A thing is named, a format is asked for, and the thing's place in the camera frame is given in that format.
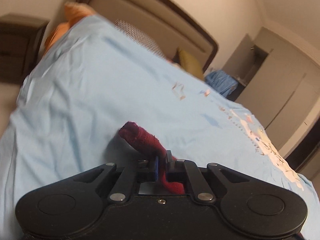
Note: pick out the dark red garment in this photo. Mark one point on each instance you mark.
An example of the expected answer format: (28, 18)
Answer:
(147, 144)

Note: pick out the light blue printed bedsheet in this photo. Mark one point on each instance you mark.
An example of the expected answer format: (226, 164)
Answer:
(94, 80)

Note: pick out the olive yellow cushion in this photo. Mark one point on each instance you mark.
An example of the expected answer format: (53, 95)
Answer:
(190, 64)

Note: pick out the blue clothes pile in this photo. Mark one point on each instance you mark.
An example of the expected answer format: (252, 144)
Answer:
(221, 82)

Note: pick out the dark wooden nightstand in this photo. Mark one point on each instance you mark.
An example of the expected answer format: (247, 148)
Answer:
(20, 40)

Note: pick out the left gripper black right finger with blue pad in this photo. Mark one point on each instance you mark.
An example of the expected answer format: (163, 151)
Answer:
(174, 168)

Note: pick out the brown padded headboard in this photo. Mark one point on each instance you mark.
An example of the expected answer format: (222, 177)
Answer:
(168, 24)

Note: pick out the orange pillow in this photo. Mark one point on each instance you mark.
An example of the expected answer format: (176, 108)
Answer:
(74, 13)

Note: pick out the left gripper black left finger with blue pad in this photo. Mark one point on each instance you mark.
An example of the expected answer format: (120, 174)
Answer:
(148, 170)

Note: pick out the checkered pillow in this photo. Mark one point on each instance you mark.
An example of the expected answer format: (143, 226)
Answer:
(139, 37)

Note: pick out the grey wardrobe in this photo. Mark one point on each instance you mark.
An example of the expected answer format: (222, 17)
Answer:
(280, 86)

